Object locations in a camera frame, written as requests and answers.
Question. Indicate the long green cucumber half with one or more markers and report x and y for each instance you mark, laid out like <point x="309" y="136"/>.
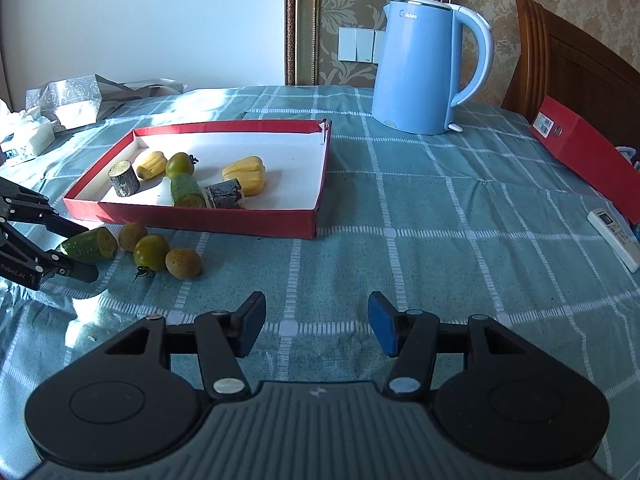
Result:
<point x="92" y="246"/>

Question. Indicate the red shallow cardboard tray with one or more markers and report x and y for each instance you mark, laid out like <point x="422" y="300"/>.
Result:
<point x="295" y="153"/>

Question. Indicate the checked teal tablecloth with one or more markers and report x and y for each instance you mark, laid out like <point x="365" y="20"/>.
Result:
<point x="481" y="221"/>

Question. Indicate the blue electric kettle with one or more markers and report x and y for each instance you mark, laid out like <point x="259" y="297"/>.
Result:
<point x="417" y="85"/>

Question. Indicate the silver patterned gift bag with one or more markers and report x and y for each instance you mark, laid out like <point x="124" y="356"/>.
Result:
<point x="82" y="101"/>

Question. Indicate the white wall switch panel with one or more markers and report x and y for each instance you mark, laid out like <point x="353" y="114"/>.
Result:
<point x="360" y="45"/>

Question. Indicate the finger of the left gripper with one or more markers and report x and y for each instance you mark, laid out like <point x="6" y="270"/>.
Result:
<point x="24" y="205"/>
<point x="24" y="263"/>

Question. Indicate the wooden headboard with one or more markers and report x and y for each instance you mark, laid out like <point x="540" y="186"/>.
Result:
<point x="560" y="60"/>

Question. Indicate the white tissue pack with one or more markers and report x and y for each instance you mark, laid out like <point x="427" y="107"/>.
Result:
<point x="24" y="135"/>

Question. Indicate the white remote control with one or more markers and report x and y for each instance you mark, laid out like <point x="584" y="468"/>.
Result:
<point x="625" y="247"/>

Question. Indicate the small yellow pepper piece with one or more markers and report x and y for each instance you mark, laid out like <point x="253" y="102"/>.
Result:
<point x="150" y="164"/>

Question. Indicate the green tomato with stem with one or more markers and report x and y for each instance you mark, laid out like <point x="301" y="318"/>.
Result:
<point x="149" y="255"/>

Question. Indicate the short green cucumber piece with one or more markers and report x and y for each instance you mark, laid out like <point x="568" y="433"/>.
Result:
<point x="185" y="192"/>

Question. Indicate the large yellow bell pepper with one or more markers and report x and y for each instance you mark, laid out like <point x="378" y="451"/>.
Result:
<point x="250" y="172"/>

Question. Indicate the dark eggplant slice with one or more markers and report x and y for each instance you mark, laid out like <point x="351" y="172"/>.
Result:
<point x="227" y="194"/>

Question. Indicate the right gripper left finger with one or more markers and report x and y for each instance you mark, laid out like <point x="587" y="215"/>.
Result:
<point x="219" y="338"/>

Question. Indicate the ornate wooden wall frame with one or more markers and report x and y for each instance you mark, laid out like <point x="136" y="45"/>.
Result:
<point x="302" y="20"/>

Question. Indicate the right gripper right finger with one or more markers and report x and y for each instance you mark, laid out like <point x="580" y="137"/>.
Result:
<point x="415" y="338"/>

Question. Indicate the brown kiwi fruit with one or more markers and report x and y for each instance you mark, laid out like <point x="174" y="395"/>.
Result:
<point x="130" y="234"/>
<point x="183" y="263"/>

